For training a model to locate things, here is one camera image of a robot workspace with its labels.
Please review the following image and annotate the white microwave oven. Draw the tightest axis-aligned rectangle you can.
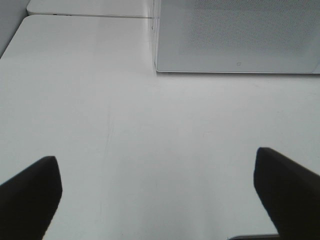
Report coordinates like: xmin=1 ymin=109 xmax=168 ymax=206
xmin=148 ymin=0 xmax=320 ymax=75

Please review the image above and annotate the white microwave door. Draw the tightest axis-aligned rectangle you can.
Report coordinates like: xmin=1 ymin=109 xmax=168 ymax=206
xmin=155 ymin=0 xmax=320 ymax=75

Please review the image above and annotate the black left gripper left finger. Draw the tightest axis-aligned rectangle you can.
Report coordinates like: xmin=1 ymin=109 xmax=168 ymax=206
xmin=0 ymin=156 xmax=62 ymax=240

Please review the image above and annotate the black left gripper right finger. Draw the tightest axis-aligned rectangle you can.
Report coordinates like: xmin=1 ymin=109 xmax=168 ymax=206
xmin=253 ymin=147 xmax=320 ymax=240

